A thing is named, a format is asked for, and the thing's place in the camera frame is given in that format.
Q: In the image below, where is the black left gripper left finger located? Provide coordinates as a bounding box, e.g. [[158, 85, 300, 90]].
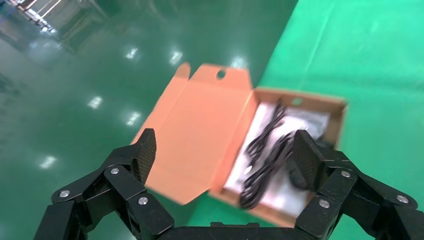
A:
[[33, 128, 175, 240]]

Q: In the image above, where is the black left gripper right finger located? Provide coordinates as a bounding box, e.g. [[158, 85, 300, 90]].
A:
[[287, 129, 424, 240]]

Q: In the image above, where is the black wired mouse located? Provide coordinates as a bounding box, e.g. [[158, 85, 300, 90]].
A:
[[286, 114, 336, 192]]

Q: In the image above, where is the black data cable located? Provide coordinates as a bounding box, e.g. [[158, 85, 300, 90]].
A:
[[238, 98, 299, 211]]

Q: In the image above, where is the orange cardboard box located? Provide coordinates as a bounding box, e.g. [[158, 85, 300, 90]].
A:
[[131, 62, 348, 229]]

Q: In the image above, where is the white printed leaflet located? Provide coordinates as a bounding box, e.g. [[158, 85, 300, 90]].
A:
[[223, 102, 332, 217]]

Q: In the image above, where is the green table mat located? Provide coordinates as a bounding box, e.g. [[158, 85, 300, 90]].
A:
[[185, 0, 424, 233]]

